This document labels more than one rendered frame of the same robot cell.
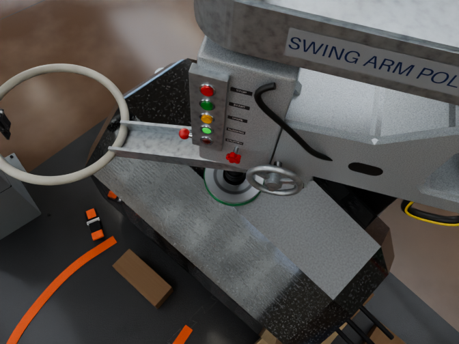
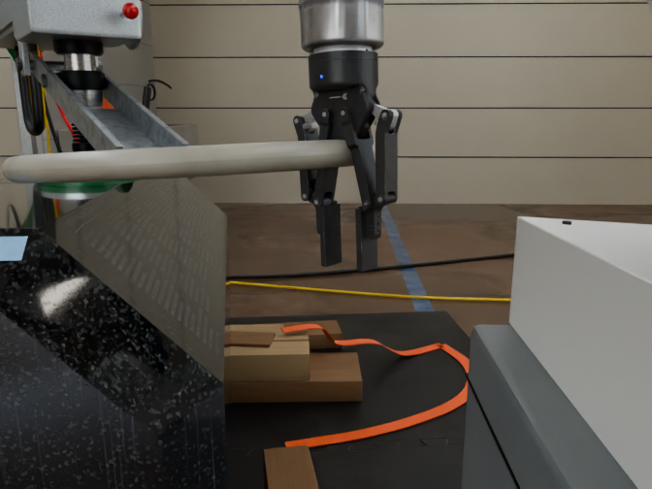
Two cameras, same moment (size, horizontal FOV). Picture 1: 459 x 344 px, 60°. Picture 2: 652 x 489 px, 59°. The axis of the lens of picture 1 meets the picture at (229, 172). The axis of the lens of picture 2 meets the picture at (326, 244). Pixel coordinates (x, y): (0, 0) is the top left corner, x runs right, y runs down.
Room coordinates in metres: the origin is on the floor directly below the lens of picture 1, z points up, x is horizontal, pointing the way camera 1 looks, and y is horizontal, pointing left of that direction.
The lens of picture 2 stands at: (1.11, 1.31, 1.01)
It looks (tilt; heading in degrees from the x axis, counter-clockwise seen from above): 14 degrees down; 227
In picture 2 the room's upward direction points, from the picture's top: straight up
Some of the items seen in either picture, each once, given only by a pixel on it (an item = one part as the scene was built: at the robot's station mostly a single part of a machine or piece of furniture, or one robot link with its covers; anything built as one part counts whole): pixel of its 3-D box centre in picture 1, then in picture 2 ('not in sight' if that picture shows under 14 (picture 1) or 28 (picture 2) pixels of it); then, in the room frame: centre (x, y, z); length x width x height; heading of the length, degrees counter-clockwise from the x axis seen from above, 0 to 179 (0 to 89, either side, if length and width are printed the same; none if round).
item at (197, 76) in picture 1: (208, 112); not in sight; (0.51, 0.06, 1.40); 0.08 x 0.03 x 0.28; 83
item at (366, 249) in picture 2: not in sight; (367, 239); (0.66, 0.88, 0.87); 0.03 x 0.01 x 0.07; 8
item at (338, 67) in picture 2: not in sight; (343, 97); (0.66, 0.85, 1.02); 0.08 x 0.07 x 0.09; 98
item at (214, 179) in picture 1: (234, 175); not in sight; (0.61, -0.02, 0.87); 0.21 x 0.21 x 0.01
